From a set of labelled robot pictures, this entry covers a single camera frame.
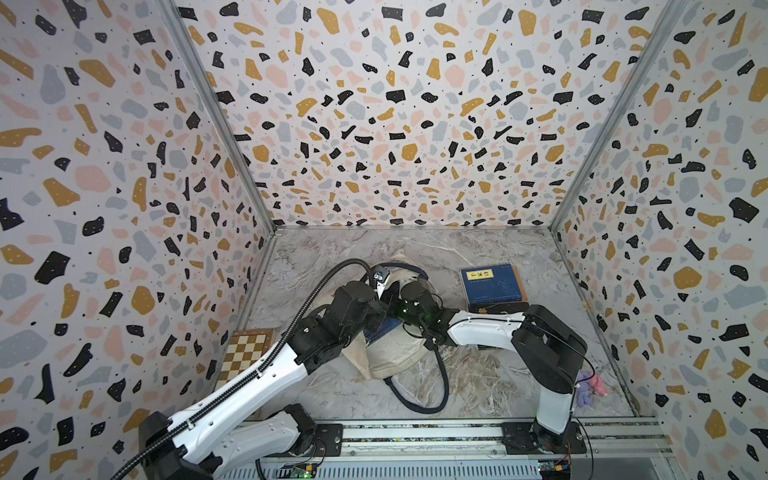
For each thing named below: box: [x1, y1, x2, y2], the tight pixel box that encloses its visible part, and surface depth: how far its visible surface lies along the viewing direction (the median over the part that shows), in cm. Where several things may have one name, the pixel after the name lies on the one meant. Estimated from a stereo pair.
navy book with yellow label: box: [460, 264, 528, 305], surface depth 103 cm
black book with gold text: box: [468, 301, 530, 314], surface depth 99 cm
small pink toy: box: [590, 372, 608, 396], surface depth 83 cm
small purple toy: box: [577, 371, 594, 408], surface depth 82 cm
